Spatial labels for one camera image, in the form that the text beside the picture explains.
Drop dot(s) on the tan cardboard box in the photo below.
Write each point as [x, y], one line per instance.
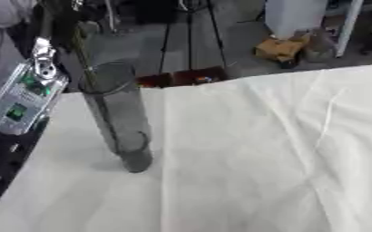
[279, 48]

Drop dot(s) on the black tripod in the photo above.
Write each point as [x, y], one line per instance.
[189, 33]

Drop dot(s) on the smoky grey glass vase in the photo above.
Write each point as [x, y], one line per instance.
[121, 120]

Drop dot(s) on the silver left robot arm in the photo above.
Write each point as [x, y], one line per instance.
[25, 96]

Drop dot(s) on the brown open box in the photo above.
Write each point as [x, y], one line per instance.
[186, 77]

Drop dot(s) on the white post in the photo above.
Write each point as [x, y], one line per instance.
[349, 27]

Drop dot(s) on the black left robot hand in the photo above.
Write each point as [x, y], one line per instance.
[62, 18]

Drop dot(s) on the white cabinet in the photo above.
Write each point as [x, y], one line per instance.
[295, 15]

